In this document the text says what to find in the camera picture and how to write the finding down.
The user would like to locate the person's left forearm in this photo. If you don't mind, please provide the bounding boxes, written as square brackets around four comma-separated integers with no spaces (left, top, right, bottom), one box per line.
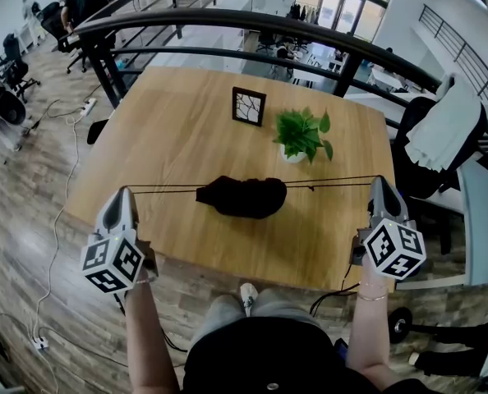
[122,277,182,394]

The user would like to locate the person's grey jeans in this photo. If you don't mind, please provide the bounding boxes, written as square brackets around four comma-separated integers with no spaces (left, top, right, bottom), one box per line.
[189,287,324,346]

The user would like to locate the black office chair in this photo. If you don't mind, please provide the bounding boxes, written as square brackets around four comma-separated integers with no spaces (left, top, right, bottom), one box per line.
[39,1,90,75]
[391,96,488,199]
[0,33,43,103]

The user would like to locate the black picture frame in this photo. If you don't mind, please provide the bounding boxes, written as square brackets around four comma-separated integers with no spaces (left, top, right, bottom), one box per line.
[231,85,268,128]

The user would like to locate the white garment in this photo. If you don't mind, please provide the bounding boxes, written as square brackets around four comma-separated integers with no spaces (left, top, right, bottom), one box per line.
[403,74,481,172]

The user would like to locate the person's black shirt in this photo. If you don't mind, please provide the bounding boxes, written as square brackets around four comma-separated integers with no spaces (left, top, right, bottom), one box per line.
[182,316,436,394]

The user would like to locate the black swivel chair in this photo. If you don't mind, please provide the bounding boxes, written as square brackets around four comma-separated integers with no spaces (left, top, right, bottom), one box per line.
[0,71,28,127]

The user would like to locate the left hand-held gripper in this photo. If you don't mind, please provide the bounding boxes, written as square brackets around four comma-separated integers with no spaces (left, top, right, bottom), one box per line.
[81,186,160,295]

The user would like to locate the black drawstring bag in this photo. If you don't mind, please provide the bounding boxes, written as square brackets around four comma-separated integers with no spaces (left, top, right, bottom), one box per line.
[122,173,384,221]

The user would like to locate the person's left shoe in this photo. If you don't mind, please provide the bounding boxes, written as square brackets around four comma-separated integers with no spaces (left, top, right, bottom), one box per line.
[239,282,260,318]

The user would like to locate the black metal balcony railing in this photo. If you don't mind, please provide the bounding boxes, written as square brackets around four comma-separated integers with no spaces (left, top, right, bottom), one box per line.
[69,0,488,163]

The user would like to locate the black stool seat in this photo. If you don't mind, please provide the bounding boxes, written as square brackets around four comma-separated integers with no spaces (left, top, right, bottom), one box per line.
[86,118,110,145]

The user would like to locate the row of hanging dark clothes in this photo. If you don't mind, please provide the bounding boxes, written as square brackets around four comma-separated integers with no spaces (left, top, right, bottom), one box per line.
[286,2,320,27]

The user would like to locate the white side desk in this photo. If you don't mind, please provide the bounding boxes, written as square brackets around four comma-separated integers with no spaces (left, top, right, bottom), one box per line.
[395,153,488,291]

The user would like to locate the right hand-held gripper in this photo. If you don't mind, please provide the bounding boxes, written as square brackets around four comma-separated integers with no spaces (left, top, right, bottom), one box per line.
[349,174,427,282]

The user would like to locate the glass entrance doors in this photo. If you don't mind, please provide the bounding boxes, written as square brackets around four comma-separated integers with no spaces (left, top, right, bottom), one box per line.
[296,0,402,44]

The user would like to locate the black barbell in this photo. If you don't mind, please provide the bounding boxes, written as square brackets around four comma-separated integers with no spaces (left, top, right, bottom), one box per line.
[387,306,488,345]

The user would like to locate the black wall railing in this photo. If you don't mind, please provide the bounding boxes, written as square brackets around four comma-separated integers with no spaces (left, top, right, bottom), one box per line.
[417,4,488,106]

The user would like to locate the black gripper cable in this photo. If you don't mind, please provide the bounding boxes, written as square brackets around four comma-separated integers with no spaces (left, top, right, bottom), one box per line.
[309,265,361,318]

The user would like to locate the green plant in white pot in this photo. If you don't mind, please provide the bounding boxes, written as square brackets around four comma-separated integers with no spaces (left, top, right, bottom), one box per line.
[271,106,335,165]

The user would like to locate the white floor cable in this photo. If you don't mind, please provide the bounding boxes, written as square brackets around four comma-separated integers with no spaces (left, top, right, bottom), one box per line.
[24,115,81,394]

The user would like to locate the person's right forearm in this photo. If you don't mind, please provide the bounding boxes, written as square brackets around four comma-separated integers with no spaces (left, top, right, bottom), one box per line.
[345,279,395,381]

